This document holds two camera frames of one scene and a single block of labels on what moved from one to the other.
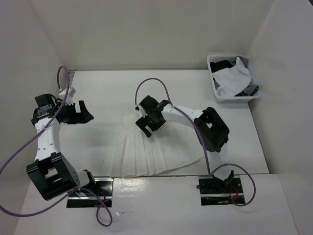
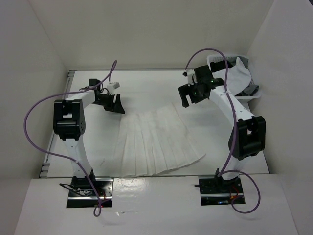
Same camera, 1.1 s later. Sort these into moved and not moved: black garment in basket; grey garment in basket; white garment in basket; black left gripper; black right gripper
Moved: black right gripper; black left gripper
Not moved: grey garment in basket; black garment in basket; white garment in basket
